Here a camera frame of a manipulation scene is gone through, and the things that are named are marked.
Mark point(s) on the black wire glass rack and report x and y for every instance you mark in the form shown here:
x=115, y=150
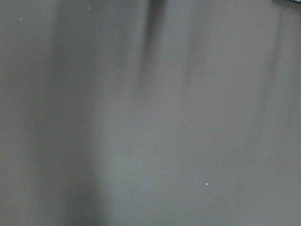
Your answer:
x=286, y=1

